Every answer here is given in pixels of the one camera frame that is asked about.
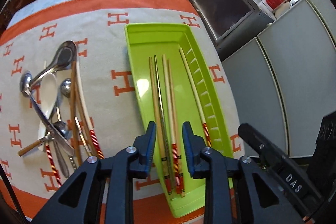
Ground bamboo chopstick red-striped end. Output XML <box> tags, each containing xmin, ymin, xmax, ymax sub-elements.
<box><xmin>75</xmin><ymin>60</ymin><xmax>104</xmax><ymax>159</ymax></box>

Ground steel fork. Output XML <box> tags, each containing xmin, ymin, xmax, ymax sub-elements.
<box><xmin>69</xmin><ymin>116</ymin><xmax>93</xmax><ymax>168</ymax></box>

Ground pale bamboo chopstick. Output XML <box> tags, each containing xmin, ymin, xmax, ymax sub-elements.
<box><xmin>149</xmin><ymin>57</ymin><xmax>173</xmax><ymax>200</ymax></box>

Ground white ceramic spoon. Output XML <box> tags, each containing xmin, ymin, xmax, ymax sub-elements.
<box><xmin>37</xmin><ymin>72</ymin><xmax>59</xmax><ymax>152</ymax></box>

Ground lime green plastic utensil tray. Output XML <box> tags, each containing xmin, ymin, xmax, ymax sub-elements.
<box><xmin>123</xmin><ymin>23</ymin><xmax>234</xmax><ymax>218</ymax></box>

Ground brown wooden chopstick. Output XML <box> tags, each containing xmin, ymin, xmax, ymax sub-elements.
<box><xmin>70</xmin><ymin>61</ymin><xmax>83</xmax><ymax>166</ymax></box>

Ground large steel spoon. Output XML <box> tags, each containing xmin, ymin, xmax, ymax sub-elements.
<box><xmin>19</xmin><ymin>71</ymin><xmax>75</xmax><ymax>156</ymax></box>

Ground steel soup spoon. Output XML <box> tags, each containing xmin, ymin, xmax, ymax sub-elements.
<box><xmin>30</xmin><ymin>40</ymin><xmax>77</xmax><ymax>88</ymax></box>

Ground grey refrigerator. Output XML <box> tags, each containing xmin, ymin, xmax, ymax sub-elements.
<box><xmin>222</xmin><ymin>0</ymin><xmax>335</xmax><ymax>159</ymax></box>

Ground dark glass cabinet appliance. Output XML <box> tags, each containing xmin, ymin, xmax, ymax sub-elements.
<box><xmin>189</xmin><ymin>0</ymin><xmax>275</xmax><ymax>61</ymax></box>

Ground white orange H-pattern cloth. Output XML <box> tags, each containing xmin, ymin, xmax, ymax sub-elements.
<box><xmin>1</xmin><ymin>0</ymin><xmax>244</xmax><ymax>218</ymax></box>

